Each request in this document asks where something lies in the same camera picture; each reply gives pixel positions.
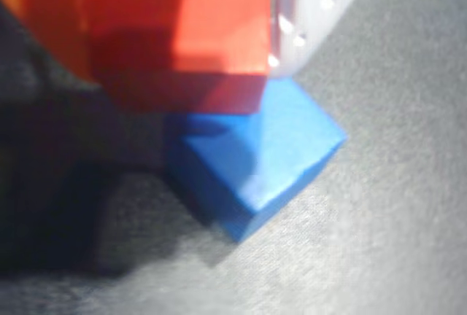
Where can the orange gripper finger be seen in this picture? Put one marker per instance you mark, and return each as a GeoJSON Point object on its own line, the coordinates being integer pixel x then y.
{"type": "Point", "coordinates": [47, 12]}

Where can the red cube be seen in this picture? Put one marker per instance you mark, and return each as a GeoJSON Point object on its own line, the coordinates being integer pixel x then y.
{"type": "Point", "coordinates": [204, 30]}

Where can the blue cube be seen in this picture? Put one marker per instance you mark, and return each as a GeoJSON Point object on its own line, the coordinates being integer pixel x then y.
{"type": "Point", "coordinates": [270, 154]}

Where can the grey felt mat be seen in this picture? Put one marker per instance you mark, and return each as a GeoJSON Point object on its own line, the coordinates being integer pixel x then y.
{"type": "Point", "coordinates": [365, 238]}

